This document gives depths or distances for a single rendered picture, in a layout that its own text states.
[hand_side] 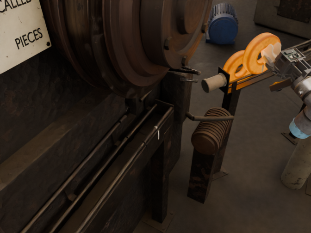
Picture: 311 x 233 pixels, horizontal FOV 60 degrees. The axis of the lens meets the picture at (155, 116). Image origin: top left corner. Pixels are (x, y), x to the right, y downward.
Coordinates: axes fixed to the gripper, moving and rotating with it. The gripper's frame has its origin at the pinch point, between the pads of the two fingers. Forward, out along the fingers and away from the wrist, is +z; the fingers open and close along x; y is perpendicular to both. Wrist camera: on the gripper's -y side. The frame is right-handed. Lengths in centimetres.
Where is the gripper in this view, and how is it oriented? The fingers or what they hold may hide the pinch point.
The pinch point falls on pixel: (263, 49)
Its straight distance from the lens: 111.4
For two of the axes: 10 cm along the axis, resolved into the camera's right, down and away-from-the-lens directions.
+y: 1.2, -5.7, -8.1
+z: -4.2, -7.7, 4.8
